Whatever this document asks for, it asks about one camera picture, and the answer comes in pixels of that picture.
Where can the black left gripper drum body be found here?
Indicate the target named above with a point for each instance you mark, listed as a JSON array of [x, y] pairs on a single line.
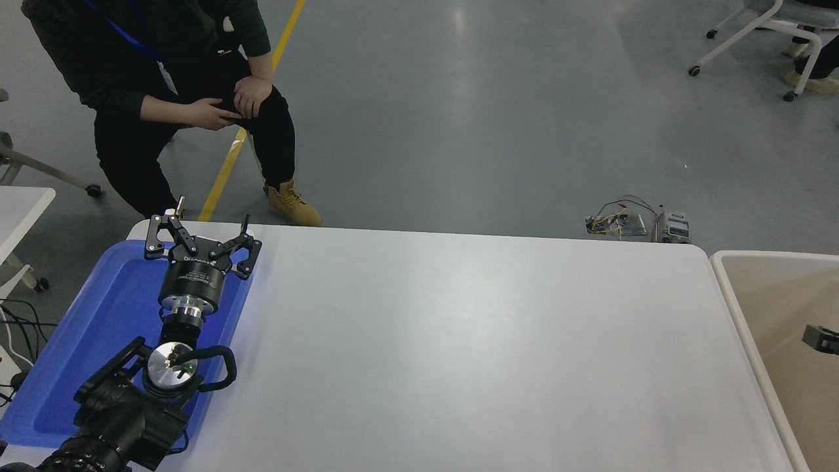
[[193, 278]]

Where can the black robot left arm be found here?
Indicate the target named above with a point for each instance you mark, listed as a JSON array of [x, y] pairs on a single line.
[[118, 419]]

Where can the person's right forearm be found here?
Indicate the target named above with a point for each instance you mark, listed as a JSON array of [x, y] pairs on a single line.
[[164, 110]]

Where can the person's left forearm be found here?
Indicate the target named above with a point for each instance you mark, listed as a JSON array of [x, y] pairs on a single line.
[[260, 67]]

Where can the person's right hand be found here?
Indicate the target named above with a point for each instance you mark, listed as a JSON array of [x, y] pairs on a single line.
[[213, 115]]

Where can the person's left hand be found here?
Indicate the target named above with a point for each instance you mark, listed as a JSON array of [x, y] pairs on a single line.
[[252, 95]]

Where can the large pale bin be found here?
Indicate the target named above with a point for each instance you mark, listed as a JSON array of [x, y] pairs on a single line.
[[773, 295]]

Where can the person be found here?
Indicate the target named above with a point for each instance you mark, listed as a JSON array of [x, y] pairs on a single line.
[[827, 69], [131, 151]]

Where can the blue plastic tray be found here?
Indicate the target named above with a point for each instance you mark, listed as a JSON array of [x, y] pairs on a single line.
[[98, 328]]

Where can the grey chair base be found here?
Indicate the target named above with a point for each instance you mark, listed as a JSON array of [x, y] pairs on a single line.
[[39, 167]]

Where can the white side table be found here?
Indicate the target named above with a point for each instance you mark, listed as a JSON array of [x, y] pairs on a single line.
[[19, 210]]

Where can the small silver device box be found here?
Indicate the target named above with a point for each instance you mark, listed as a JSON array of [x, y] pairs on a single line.
[[674, 228]]

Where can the white power strip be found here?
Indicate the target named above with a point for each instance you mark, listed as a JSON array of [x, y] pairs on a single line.
[[8, 370]]

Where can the white chair with casters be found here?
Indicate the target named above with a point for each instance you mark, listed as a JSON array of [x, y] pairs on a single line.
[[741, 42]]

